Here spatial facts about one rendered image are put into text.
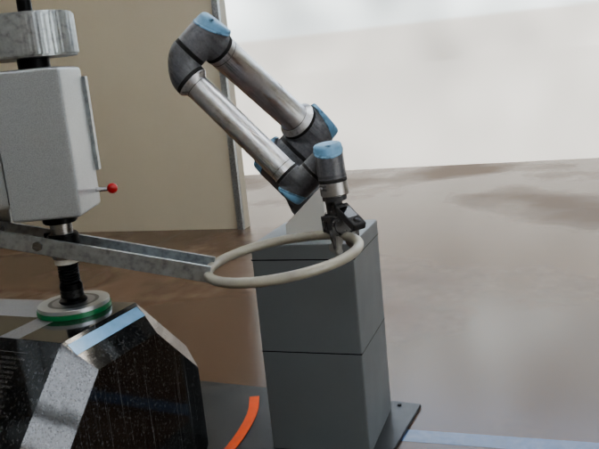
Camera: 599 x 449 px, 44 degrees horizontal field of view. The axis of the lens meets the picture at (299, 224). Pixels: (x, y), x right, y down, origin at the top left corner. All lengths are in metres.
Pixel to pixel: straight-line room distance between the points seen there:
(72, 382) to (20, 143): 0.67
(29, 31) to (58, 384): 0.94
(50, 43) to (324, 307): 1.33
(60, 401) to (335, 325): 1.12
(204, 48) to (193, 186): 4.96
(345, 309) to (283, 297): 0.24
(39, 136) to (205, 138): 5.15
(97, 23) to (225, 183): 2.02
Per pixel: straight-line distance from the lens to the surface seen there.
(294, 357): 2.85
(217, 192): 7.27
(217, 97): 2.45
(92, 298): 2.34
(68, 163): 2.15
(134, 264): 2.21
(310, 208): 2.75
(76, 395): 2.05
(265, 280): 1.98
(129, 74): 7.57
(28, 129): 2.17
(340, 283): 2.69
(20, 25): 2.17
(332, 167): 2.26
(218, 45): 2.49
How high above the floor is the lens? 1.48
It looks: 12 degrees down
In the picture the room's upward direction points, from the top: 6 degrees counter-clockwise
